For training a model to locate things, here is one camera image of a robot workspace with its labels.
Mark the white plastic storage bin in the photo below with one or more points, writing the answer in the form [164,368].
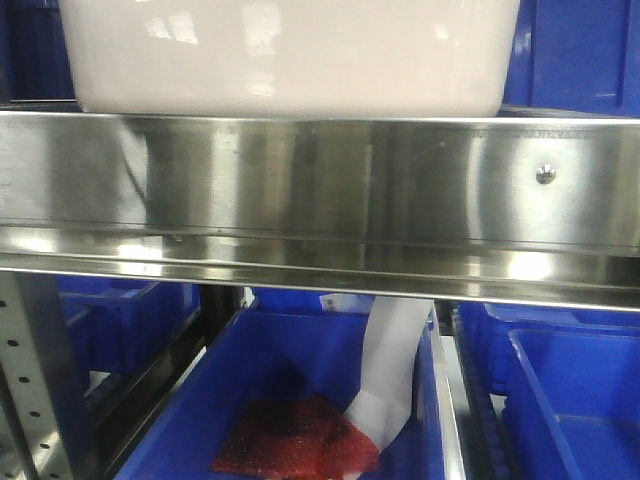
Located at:
[290,59]

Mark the blue centre lower bin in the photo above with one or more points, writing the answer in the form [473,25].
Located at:
[258,356]

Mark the blue bin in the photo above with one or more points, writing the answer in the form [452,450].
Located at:
[576,55]
[258,356]
[33,44]
[487,326]
[118,325]
[572,405]

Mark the blue rear lower bin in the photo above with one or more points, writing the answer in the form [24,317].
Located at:
[487,326]

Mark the blue left lower bin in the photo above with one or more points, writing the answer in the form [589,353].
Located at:
[118,325]

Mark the blue right lower bin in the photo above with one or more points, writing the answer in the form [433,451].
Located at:
[572,405]

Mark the blue upper right bin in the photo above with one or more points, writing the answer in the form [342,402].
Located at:
[576,55]

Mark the blue upper left bin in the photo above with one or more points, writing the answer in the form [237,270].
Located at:
[33,44]

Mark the perforated metal shelf upright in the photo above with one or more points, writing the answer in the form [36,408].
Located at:
[43,380]

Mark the white paper sheet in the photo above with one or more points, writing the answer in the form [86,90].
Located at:
[382,406]

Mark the stainless steel shelf rail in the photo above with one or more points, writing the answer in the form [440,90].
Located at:
[444,208]

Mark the shelf rail screw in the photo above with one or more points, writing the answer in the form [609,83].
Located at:
[545,174]

